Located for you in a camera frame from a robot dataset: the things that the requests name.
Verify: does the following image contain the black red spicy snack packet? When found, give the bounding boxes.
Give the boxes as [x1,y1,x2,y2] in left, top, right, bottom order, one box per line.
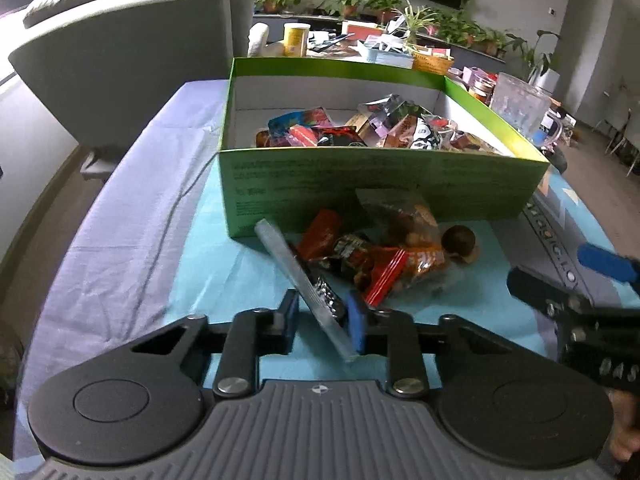
[314,126,367,148]

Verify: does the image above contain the clear bag fried snacks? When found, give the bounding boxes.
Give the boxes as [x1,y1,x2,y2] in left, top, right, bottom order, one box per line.
[254,219,357,362]

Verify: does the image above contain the person's right hand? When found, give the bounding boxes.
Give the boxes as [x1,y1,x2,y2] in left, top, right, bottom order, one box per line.
[608,390,640,463]

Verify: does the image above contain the red candy wrapper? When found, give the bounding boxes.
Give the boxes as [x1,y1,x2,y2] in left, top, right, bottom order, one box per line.
[297,209,409,308]

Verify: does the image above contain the orange peanut snack bag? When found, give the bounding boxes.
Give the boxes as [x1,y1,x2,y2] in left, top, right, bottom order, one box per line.
[356,188,448,292]

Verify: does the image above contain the white dining chair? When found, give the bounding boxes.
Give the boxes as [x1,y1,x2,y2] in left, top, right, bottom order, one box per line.
[604,106,640,177]

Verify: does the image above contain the blue patterned tablecloth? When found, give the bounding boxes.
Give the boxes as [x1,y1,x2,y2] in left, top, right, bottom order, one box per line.
[13,80,639,479]

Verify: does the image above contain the clear glass mug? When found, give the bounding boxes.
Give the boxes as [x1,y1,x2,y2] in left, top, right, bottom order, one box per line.
[490,73,551,139]

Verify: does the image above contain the green cardboard box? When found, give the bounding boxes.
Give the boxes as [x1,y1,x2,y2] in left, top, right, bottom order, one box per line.
[218,58,549,237]

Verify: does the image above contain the tall leafy floor plant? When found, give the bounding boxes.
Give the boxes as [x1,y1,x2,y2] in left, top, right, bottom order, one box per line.
[506,29,561,81]

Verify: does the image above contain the orange can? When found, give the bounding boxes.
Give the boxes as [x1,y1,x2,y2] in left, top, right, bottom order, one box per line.
[468,75,496,106]

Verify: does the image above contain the woven yellow basket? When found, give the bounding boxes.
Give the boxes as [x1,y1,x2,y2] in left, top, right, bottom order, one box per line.
[412,51,454,76]

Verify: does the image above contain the round white coffee table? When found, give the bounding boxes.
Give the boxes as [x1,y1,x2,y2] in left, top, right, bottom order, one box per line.
[246,22,467,79]

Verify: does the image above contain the blue plastic basket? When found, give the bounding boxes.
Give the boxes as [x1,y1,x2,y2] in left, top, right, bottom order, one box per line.
[357,42,413,70]

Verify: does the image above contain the yellow canister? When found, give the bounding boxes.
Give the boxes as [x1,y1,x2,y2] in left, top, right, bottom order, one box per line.
[282,23,310,58]

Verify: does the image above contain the spider plant in vase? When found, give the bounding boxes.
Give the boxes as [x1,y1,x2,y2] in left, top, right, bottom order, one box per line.
[398,0,438,47]

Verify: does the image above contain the grey armchair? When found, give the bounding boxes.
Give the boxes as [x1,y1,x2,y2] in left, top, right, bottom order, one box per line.
[9,0,254,150]

